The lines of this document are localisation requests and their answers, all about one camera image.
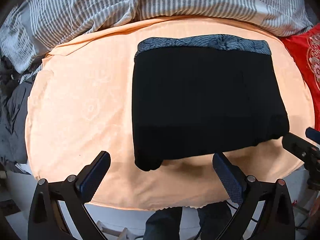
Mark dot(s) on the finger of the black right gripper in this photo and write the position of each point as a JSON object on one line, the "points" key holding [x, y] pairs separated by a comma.
{"points": [[298, 147], [313, 135]]}

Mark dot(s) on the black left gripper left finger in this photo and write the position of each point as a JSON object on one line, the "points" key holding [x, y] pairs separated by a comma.
{"points": [[46, 220]]}

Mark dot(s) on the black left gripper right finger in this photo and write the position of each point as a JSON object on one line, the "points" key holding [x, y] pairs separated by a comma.
{"points": [[276, 220]]}

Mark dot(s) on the black pants with patterned waistband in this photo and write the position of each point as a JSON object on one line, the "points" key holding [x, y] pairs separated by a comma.
{"points": [[202, 95]]}

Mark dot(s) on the red embroidered cushion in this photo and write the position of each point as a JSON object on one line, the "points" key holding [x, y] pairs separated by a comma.
{"points": [[304, 49]]}

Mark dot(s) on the peach bed sheet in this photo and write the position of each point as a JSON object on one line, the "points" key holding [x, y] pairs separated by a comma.
{"points": [[80, 105]]}

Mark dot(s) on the dark grey garment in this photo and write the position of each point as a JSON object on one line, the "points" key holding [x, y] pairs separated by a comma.
{"points": [[14, 97]]}

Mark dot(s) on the grey striped duvet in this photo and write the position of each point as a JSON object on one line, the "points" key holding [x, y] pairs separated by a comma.
{"points": [[34, 27]]}

